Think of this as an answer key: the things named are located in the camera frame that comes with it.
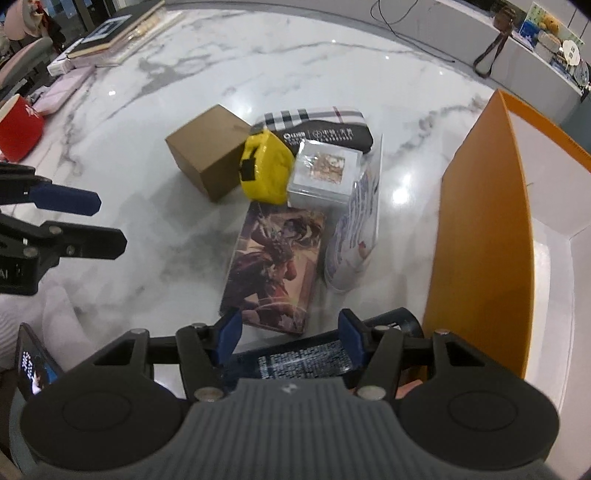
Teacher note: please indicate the clear packet with blue print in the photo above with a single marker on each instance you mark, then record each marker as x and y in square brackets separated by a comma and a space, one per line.
[351, 240]

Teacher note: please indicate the black covered book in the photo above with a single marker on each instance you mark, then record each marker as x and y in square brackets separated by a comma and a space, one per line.
[101, 37]

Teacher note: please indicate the patterned plate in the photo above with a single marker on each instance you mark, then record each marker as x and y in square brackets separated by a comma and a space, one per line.
[581, 74]

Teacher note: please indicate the blue picture card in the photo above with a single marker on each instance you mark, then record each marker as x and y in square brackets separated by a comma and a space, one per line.
[528, 32]

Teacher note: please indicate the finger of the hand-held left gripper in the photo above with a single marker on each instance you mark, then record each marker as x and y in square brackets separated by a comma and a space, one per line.
[64, 198]
[87, 242]

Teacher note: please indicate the white round hand fan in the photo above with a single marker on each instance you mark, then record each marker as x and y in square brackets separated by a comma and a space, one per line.
[571, 50]

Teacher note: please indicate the pink pouch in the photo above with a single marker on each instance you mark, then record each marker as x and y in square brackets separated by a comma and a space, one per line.
[60, 90]

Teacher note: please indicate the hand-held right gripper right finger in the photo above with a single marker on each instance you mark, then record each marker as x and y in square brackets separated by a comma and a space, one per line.
[349, 333]

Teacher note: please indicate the plaid glasses case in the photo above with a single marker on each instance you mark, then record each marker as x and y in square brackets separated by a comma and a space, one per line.
[318, 121]

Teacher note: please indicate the yellow plush toy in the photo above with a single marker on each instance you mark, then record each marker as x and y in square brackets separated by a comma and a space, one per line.
[550, 23]

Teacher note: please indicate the grey chair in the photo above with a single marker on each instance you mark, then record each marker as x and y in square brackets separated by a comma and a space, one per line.
[25, 60]

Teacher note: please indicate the brown cardboard box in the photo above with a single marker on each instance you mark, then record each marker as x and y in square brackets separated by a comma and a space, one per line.
[203, 147]

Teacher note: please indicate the small white box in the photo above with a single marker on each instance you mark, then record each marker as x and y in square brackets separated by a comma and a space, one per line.
[60, 64]

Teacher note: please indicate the red cup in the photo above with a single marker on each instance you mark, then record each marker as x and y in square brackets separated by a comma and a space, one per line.
[18, 129]

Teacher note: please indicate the smartphone with lit screen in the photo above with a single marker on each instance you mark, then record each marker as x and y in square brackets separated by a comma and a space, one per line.
[34, 364]

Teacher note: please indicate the clear card box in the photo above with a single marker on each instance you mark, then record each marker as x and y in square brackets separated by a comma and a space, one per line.
[323, 184]

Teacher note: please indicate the orange storage box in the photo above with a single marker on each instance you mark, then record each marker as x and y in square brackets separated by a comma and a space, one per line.
[475, 230]

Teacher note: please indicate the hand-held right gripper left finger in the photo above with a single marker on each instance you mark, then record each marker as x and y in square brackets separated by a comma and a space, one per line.
[228, 333]

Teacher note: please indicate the illustrated flat box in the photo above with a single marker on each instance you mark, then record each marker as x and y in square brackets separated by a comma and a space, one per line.
[272, 263]

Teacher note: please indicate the dark printed packet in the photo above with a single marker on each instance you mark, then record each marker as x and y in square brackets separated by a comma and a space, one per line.
[295, 364]

